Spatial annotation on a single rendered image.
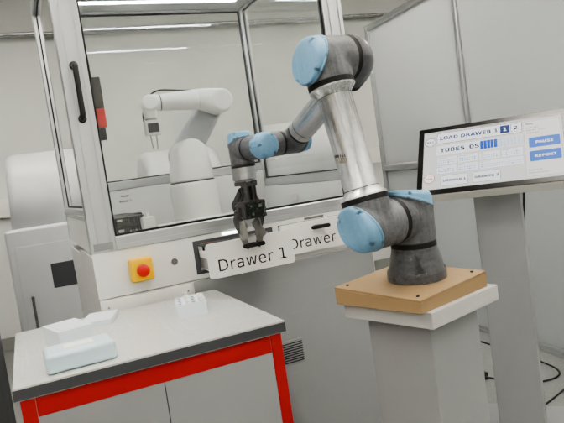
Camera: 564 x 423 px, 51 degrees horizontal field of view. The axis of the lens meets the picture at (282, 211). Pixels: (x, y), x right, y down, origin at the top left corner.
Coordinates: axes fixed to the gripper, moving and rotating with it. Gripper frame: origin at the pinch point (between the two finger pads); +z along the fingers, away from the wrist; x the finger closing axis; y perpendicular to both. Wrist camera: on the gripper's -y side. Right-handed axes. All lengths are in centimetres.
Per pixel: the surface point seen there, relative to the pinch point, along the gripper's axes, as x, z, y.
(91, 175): -43, -29, -18
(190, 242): -15.4, -2.1, -17.6
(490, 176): 84, -9, 17
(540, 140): 102, -19, 24
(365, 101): 254, -76, -320
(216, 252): -11.8, 0.5, -1.3
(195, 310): -25.3, 13.2, 16.6
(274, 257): 7.2, 5.8, -1.3
